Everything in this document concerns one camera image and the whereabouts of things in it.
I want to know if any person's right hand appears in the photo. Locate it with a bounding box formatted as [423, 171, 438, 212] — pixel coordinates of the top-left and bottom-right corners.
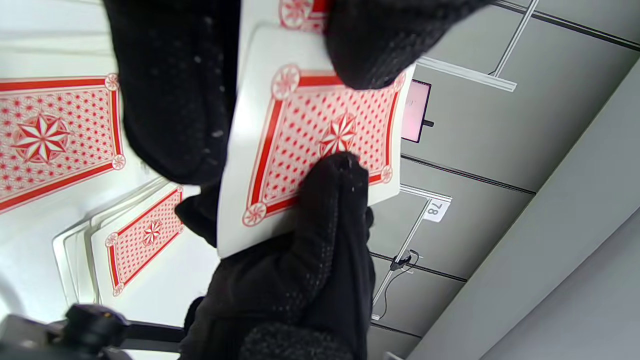
[179, 152, 377, 360]

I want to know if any black frame-mounted camera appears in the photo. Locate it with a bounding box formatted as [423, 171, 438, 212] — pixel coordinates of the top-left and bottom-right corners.
[390, 250, 421, 275]

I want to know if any deck of red-backed playing cards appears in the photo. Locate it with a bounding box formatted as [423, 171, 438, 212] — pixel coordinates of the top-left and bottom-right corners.
[216, 0, 417, 258]

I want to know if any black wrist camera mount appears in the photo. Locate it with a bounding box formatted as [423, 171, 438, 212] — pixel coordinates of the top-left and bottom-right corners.
[0, 302, 186, 360]

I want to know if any labelled aluminium profile frame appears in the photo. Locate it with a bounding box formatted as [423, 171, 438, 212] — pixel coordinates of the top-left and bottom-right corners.
[371, 184, 453, 321]

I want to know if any black-framed monitor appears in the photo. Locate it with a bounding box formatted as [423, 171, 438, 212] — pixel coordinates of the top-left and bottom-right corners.
[401, 79, 433, 144]

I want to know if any person's left hand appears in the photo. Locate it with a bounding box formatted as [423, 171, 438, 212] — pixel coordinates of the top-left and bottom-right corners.
[102, 0, 493, 248]

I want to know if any white label tag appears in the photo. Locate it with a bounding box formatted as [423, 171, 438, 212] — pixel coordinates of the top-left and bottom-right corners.
[424, 199, 451, 223]

